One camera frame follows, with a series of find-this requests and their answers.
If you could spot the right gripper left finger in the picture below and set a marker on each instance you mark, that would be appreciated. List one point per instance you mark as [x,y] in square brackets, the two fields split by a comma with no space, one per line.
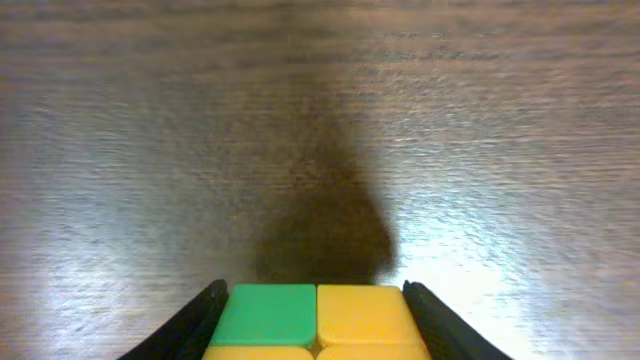
[187,334]

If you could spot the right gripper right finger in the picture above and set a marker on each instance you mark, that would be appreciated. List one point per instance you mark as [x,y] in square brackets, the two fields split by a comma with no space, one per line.
[446,334]

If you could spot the multicoloured puzzle cube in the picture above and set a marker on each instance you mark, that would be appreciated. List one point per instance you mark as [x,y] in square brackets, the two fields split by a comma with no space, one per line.
[316,322]

